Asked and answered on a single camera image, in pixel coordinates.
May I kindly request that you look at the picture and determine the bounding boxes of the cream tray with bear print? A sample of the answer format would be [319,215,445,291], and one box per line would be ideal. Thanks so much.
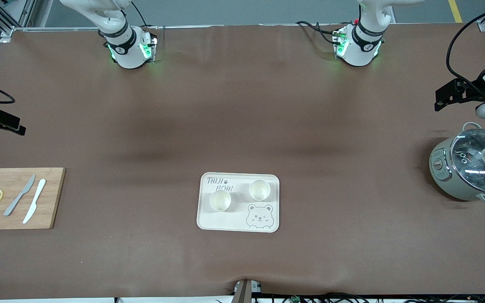
[196,172,280,233]

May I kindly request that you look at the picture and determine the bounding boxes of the glass pot lid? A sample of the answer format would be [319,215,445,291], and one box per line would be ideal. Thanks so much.
[450,129,485,195]

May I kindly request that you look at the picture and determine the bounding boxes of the green electric cooking pot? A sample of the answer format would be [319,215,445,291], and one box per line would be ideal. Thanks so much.
[429,122,485,206]

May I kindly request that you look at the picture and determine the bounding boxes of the white IKEA cup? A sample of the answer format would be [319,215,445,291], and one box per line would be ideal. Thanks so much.
[209,190,232,211]
[249,179,271,201]

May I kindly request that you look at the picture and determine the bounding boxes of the thin black base cable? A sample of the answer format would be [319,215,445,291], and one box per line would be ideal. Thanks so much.
[131,1,149,28]

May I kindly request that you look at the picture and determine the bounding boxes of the white plastic knife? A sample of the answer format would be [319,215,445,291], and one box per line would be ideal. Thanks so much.
[23,179,47,224]

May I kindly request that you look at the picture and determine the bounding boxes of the aluminium frame struts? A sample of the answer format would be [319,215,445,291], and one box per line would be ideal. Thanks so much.
[0,0,37,39]

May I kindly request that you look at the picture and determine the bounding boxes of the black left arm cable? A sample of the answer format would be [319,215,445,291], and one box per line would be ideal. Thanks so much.
[446,2,485,95]

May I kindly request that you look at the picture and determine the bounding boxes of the black cables at arm base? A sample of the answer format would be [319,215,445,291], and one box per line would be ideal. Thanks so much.
[296,20,341,45]

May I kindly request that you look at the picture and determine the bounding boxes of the grey plastic knife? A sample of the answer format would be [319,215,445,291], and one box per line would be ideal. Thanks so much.
[4,175,36,217]

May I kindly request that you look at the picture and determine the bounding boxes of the wooden cutting board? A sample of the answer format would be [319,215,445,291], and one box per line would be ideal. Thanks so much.
[0,167,66,230]

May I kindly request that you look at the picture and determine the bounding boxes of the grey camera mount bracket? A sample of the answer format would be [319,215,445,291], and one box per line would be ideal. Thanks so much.
[233,279,262,303]

